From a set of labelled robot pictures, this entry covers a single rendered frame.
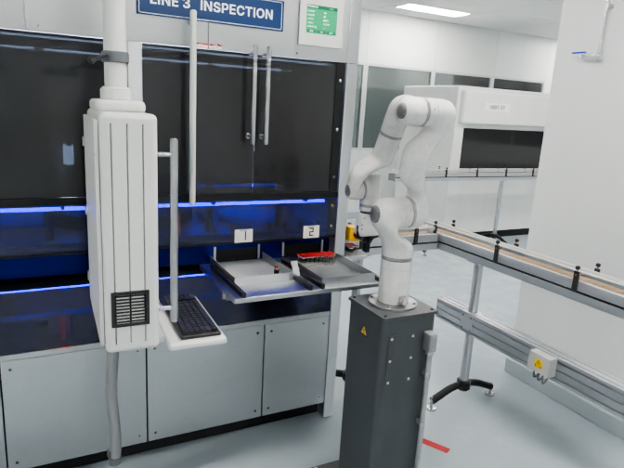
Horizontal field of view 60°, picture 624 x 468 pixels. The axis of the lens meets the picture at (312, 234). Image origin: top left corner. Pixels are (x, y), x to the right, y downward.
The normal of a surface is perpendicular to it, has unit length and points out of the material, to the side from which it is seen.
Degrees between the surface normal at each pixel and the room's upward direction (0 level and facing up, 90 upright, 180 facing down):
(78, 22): 90
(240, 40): 90
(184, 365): 90
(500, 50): 90
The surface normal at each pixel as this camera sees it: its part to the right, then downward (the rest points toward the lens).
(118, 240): 0.43, 0.23
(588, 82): -0.89, 0.06
